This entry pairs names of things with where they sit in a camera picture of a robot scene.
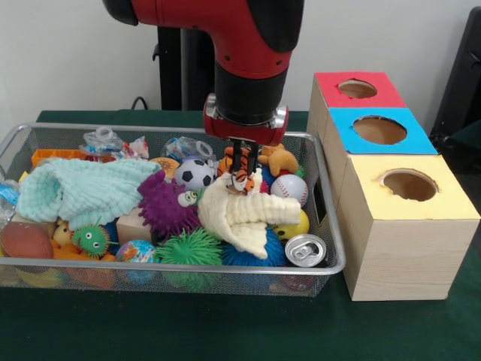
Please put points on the silver drink can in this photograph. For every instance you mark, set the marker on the silver drink can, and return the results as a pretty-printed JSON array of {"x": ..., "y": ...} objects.
[{"x": 304, "y": 250}]

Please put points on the small soccer ball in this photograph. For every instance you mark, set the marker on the small soccer ball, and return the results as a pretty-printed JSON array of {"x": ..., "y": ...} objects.
[{"x": 194, "y": 173}]

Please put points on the purple spiky ball with eyes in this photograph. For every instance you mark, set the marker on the purple spiky ball with eyes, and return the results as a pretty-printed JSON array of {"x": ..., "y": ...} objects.
[{"x": 169, "y": 203}]

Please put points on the clear mesh bin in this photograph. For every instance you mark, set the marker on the clear mesh bin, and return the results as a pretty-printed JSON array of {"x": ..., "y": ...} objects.
[{"x": 45, "y": 135}]

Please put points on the white ball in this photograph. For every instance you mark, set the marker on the white ball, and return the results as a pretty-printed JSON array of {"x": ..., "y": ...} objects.
[{"x": 289, "y": 188}]

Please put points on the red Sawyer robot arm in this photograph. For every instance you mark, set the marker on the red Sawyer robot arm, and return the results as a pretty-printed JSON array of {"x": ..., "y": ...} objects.
[{"x": 248, "y": 45}]

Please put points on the orange bear plush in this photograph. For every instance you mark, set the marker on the orange bear plush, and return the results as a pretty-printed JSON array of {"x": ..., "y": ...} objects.
[{"x": 282, "y": 159}]

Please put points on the pale yellow cloth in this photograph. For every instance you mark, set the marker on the pale yellow cloth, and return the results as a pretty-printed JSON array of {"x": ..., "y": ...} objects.
[{"x": 233, "y": 214}]

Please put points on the blue spiky ball with eyes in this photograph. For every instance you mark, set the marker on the blue spiky ball with eyes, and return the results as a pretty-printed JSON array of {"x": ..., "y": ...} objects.
[{"x": 274, "y": 252}]

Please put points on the mint green cloth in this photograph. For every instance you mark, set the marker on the mint green cloth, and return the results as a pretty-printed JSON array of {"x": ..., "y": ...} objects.
[{"x": 83, "y": 188}]

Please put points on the dark green table cloth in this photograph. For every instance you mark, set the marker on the dark green table cloth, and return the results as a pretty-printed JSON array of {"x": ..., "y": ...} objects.
[{"x": 225, "y": 331}]

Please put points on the large green spiky ball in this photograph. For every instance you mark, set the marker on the large green spiky ball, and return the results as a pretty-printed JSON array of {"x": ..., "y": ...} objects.
[{"x": 189, "y": 248}]

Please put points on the tiger plush toy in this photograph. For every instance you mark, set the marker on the tiger plush toy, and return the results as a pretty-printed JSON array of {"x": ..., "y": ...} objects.
[{"x": 243, "y": 180}]

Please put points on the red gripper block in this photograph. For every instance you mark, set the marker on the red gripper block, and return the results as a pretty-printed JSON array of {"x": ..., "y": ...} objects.
[{"x": 248, "y": 134}]

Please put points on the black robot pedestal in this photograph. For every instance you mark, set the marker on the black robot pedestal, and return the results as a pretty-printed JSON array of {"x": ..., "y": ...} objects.
[{"x": 188, "y": 75}]

